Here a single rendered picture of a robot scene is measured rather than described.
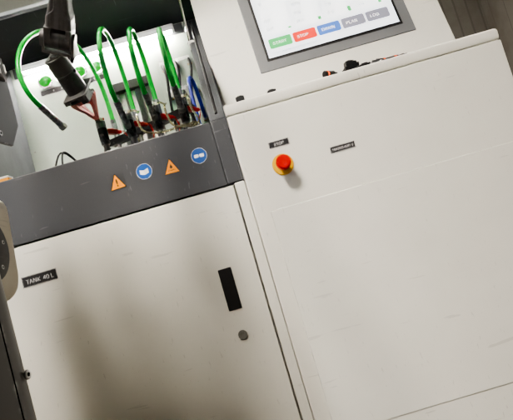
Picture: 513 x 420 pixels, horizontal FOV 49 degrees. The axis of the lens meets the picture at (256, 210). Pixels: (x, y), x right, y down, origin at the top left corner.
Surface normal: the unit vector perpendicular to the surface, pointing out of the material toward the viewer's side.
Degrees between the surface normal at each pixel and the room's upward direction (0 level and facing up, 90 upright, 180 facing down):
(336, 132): 90
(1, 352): 90
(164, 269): 90
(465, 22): 90
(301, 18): 76
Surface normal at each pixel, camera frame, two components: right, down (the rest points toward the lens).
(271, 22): -0.07, -0.31
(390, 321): 0.00, -0.08
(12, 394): 0.95, -0.29
